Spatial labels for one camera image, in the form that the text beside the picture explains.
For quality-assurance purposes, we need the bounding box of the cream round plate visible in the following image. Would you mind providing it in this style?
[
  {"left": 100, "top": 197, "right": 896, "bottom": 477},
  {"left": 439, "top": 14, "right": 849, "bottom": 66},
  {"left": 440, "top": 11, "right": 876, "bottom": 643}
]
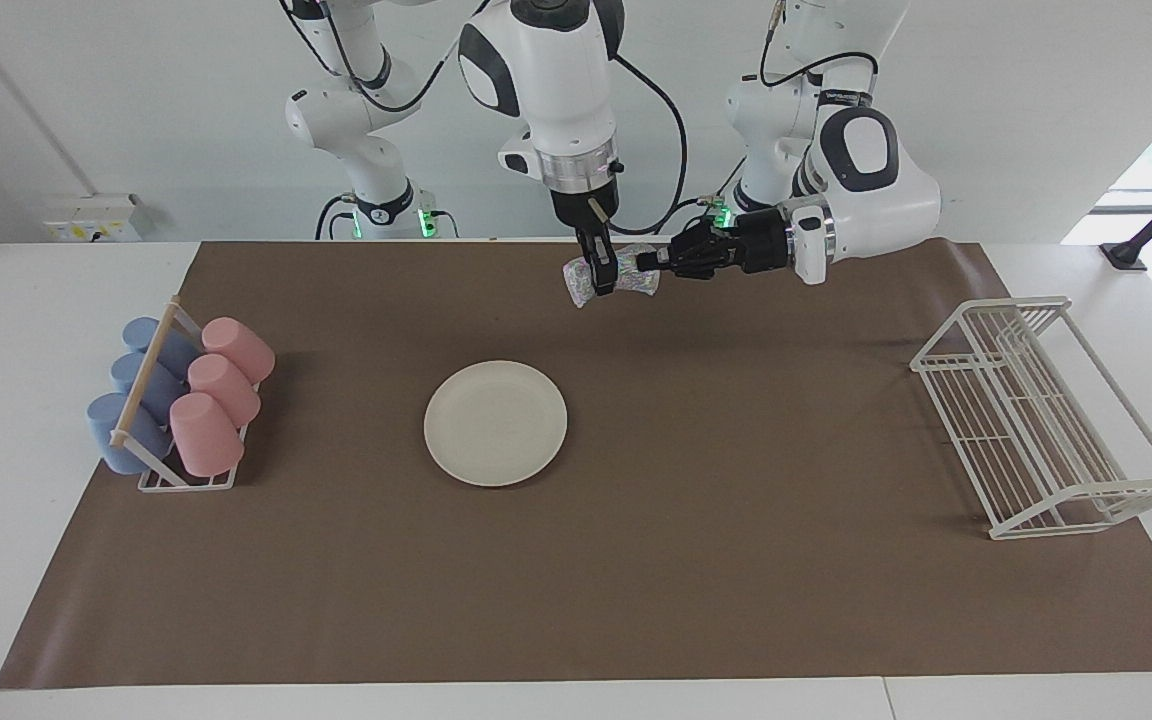
[{"left": 423, "top": 360, "right": 569, "bottom": 488}]

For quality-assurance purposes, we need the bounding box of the white cup holder rack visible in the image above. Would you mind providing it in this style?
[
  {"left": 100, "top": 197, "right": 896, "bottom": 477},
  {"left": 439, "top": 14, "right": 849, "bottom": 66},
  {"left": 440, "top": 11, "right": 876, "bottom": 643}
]
[{"left": 109, "top": 296, "right": 262, "bottom": 492}]

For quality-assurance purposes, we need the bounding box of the brown table mat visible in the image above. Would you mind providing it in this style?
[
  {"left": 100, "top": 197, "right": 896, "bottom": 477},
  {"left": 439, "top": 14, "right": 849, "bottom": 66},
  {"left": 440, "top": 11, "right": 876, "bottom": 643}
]
[{"left": 0, "top": 238, "right": 1152, "bottom": 690}]

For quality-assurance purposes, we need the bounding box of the blue plastic cup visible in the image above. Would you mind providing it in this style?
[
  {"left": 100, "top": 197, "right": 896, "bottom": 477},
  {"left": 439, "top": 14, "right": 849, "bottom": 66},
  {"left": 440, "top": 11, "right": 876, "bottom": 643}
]
[
  {"left": 122, "top": 317, "right": 199, "bottom": 376},
  {"left": 111, "top": 352, "right": 187, "bottom": 421},
  {"left": 87, "top": 392, "right": 172, "bottom": 475}
]

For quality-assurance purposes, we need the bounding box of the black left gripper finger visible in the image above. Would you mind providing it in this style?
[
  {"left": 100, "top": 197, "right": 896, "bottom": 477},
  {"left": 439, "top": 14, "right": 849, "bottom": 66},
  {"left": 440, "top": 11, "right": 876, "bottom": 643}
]
[
  {"left": 636, "top": 250, "right": 739, "bottom": 281},
  {"left": 671, "top": 218, "right": 739, "bottom": 251}
]

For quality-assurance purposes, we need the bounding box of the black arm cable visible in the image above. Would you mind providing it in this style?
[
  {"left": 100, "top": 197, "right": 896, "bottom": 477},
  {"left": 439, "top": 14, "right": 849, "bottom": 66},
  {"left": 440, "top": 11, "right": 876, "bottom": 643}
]
[
  {"left": 616, "top": 55, "right": 687, "bottom": 236},
  {"left": 761, "top": 0, "right": 879, "bottom": 91}
]

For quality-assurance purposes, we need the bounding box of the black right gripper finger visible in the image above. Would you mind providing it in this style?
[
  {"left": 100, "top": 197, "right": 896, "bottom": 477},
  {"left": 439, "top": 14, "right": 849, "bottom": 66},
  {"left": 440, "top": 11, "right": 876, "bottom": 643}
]
[{"left": 578, "top": 232, "right": 620, "bottom": 298}]

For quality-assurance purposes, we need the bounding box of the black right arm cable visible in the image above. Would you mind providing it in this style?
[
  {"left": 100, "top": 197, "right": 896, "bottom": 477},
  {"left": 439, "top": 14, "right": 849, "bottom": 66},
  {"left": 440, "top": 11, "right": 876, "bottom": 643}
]
[{"left": 616, "top": 55, "right": 687, "bottom": 236}]

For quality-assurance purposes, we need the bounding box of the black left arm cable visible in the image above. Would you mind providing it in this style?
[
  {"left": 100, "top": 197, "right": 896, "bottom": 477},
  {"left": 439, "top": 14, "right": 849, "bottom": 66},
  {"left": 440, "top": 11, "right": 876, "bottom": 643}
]
[{"left": 761, "top": 0, "right": 879, "bottom": 91}]

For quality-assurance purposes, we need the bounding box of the white wire dish rack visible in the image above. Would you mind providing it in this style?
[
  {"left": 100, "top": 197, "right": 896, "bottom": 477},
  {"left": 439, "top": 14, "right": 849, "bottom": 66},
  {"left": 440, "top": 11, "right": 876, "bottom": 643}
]
[{"left": 910, "top": 295, "right": 1152, "bottom": 541}]

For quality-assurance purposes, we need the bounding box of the pink plastic cup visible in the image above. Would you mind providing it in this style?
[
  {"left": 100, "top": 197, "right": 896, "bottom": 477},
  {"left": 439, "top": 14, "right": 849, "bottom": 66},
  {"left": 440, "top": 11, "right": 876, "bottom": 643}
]
[
  {"left": 169, "top": 392, "right": 245, "bottom": 478},
  {"left": 187, "top": 354, "right": 262, "bottom": 426},
  {"left": 201, "top": 317, "right": 275, "bottom": 386}
]

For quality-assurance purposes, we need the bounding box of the black base cable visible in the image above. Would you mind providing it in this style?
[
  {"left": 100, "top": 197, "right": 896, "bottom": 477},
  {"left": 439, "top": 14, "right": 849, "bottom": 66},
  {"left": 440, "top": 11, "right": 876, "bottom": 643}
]
[
  {"left": 314, "top": 193, "right": 357, "bottom": 241},
  {"left": 654, "top": 150, "right": 747, "bottom": 237}
]

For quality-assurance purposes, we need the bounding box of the white wall outlet box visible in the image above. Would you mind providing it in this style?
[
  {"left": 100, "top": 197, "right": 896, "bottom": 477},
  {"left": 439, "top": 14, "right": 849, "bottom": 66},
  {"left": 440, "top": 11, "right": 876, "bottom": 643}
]
[{"left": 44, "top": 193, "right": 144, "bottom": 243}]

